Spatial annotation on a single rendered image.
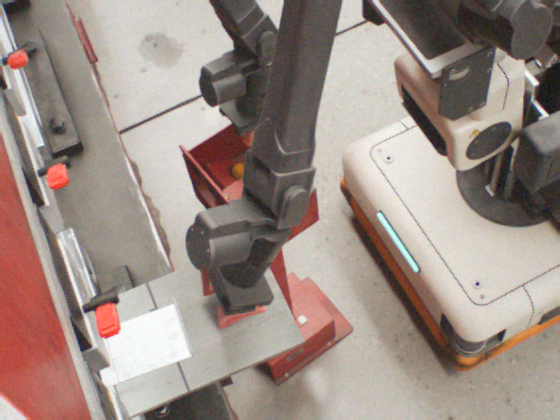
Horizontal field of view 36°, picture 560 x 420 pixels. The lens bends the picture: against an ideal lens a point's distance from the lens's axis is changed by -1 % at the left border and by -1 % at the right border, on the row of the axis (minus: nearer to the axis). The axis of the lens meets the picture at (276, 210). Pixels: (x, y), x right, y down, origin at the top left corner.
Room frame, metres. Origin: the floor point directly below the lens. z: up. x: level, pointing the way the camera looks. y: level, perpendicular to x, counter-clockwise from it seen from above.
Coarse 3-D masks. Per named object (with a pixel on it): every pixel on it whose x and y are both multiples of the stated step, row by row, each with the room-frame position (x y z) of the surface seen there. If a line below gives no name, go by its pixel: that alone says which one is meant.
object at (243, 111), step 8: (248, 96) 0.94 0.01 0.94; (256, 96) 0.93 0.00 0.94; (264, 96) 0.94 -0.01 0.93; (224, 104) 0.96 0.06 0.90; (232, 104) 0.96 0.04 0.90; (240, 104) 0.94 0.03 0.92; (248, 104) 0.93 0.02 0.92; (256, 104) 0.93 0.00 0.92; (224, 112) 0.94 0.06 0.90; (232, 112) 0.94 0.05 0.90; (240, 112) 0.94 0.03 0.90; (248, 112) 0.93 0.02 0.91; (256, 112) 0.93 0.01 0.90; (232, 120) 0.92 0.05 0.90; (240, 120) 0.92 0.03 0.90; (248, 120) 0.92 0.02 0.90; (256, 120) 0.92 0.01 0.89; (240, 128) 0.90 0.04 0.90
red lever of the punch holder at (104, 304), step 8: (96, 296) 0.44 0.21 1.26; (104, 296) 0.44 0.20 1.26; (112, 296) 0.44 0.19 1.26; (88, 304) 0.44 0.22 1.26; (96, 304) 0.43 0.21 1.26; (104, 304) 0.42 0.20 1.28; (112, 304) 0.42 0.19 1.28; (96, 312) 0.41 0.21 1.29; (104, 312) 0.40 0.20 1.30; (112, 312) 0.40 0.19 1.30; (96, 320) 0.40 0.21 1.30; (104, 320) 0.39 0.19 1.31; (112, 320) 0.39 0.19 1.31; (104, 328) 0.38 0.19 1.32; (112, 328) 0.38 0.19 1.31; (120, 328) 0.38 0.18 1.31; (104, 336) 0.37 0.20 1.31; (112, 336) 0.37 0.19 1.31
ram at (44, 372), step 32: (0, 160) 0.51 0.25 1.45; (0, 192) 0.44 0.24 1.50; (0, 224) 0.38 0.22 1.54; (0, 256) 0.33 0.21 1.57; (32, 256) 0.40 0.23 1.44; (0, 288) 0.29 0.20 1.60; (32, 288) 0.35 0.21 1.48; (0, 320) 0.25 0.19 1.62; (32, 320) 0.30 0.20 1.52; (0, 352) 0.22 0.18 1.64; (32, 352) 0.26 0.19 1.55; (64, 352) 0.31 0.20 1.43; (0, 384) 0.19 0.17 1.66; (32, 384) 0.22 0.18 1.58; (64, 384) 0.26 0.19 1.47; (32, 416) 0.19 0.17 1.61; (64, 416) 0.22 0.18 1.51
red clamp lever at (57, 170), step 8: (56, 160) 0.63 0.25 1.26; (64, 160) 0.63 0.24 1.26; (48, 168) 0.63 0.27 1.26; (56, 168) 0.60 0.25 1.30; (64, 168) 0.60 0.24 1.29; (40, 176) 0.62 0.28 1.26; (48, 176) 0.58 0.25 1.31; (56, 176) 0.58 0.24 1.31; (64, 176) 0.57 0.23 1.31; (48, 184) 0.57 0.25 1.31; (56, 184) 0.57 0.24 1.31; (64, 184) 0.57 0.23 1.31
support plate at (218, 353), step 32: (160, 288) 0.57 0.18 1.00; (192, 288) 0.56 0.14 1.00; (128, 320) 0.53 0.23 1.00; (192, 320) 0.51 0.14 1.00; (256, 320) 0.50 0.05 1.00; (288, 320) 0.49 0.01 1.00; (224, 352) 0.46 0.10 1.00; (256, 352) 0.45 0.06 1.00; (128, 384) 0.44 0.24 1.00; (160, 384) 0.43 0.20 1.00; (192, 384) 0.42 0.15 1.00
